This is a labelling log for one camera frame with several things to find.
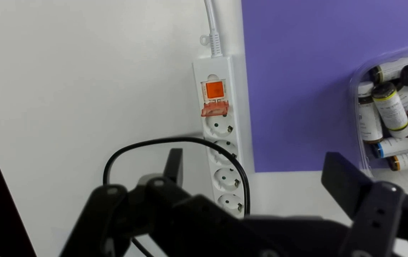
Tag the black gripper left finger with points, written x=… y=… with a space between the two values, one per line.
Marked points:
x=133 y=214

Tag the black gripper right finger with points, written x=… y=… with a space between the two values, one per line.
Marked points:
x=380 y=214

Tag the white power strip orange switch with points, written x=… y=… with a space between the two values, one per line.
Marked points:
x=218 y=118

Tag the white paint tube blue cap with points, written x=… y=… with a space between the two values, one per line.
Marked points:
x=401 y=144

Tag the yellow banded paint tube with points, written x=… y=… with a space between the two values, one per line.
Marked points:
x=391 y=108

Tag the clear plastic container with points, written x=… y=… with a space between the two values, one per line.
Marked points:
x=355 y=90

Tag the purple paper mat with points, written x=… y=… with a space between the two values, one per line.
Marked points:
x=304 y=85

